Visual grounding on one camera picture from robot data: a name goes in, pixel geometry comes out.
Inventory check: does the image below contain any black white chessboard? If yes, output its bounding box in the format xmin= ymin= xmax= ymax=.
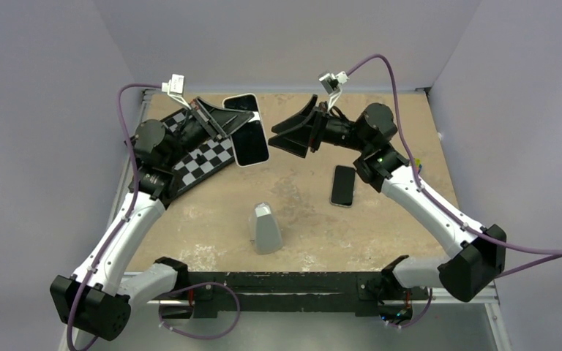
xmin=128 ymin=108 xmax=239 ymax=200

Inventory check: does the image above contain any grey tapered block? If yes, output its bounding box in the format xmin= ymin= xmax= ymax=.
xmin=249 ymin=203 xmax=283 ymax=255

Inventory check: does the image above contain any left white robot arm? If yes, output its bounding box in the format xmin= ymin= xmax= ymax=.
xmin=50 ymin=97 xmax=255 ymax=347

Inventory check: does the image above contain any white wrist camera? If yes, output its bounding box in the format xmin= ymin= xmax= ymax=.
xmin=161 ymin=74 xmax=190 ymax=110
xmin=318 ymin=71 xmax=348 ymax=111

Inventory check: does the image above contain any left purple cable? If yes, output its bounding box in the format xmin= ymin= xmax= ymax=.
xmin=66 ymin=83 xmax=165 ymax=351

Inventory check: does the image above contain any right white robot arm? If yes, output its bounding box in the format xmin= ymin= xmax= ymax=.
xmin=269 ymin=96 xmax=506 ymax=302

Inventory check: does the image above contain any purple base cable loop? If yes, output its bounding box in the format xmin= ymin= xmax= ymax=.
xmin=158 ymin=282 xmax=241 ymax=341

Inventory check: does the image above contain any colourful toy car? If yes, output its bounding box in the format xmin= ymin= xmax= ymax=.
xmin=414 ymin=158 xmax=423 ymax=174

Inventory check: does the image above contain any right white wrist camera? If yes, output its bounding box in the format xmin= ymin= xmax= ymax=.
xmin=318 ymin=71 xmax=348 ymax=111

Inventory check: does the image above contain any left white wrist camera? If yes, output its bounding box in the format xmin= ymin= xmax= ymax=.
xmin=161 ymin=74 xmax=190 ymax=110

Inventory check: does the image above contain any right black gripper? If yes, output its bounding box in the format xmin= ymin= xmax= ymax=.
xmin=269 ymin=95 xmax=371 ymax=158

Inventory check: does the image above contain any white phone case with phone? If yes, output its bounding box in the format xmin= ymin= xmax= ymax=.
xmin=222 ymin=94 xmax=270 ymax=167

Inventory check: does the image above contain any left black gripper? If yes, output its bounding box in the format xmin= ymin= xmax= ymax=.
xmin=163 ymin=97 xmax=252 ymax=168

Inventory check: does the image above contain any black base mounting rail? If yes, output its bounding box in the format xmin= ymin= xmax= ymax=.
xmin=161 ymin=271 xmax=428 ymax=318

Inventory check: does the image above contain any black smartphone on table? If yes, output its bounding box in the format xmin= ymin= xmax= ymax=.
xmin=330 ymin=165 xmax=356 ymax=208

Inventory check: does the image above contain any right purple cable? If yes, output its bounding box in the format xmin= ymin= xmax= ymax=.
xmin=346 ymin=54 xmax=562 ymax=278

